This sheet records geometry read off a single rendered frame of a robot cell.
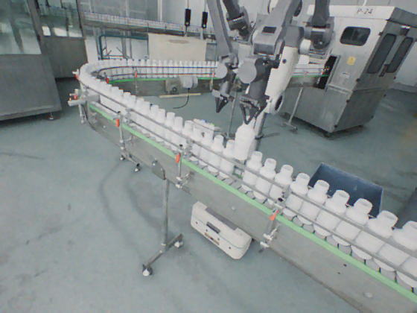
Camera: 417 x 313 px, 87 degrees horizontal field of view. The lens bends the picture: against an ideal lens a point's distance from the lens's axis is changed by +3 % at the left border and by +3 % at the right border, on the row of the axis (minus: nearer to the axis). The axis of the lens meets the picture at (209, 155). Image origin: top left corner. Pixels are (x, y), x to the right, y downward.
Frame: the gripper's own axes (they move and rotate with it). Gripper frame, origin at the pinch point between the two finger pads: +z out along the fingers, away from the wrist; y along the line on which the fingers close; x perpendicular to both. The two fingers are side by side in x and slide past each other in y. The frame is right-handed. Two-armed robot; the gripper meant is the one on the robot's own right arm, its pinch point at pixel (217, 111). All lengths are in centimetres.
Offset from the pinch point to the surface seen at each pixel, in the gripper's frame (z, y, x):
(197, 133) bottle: 10.8, 5.4, -18.7
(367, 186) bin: 11, 75, 46
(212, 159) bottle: 18.6, 16.3, -17.6
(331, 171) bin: 11, 57, 46
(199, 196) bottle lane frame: 39.6, 13.8, -12.2
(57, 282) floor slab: 138, -52, -32
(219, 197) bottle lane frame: 33.5, 24.2, -14.4
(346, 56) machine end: -136, -3, 322
